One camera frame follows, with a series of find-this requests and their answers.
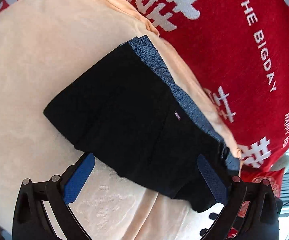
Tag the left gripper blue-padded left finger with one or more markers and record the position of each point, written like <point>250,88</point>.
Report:
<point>31,220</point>

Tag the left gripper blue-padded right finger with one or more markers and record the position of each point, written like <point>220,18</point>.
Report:
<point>231,196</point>

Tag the black pants with blue waistband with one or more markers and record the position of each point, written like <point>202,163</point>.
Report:
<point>128,112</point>

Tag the red cushion with gold embroidery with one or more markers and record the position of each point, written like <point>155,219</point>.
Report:
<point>259,212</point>

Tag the red blanket with white lettering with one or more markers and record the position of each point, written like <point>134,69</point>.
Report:
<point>239,52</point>

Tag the peach towel cloth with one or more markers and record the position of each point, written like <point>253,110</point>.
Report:
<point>44,46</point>

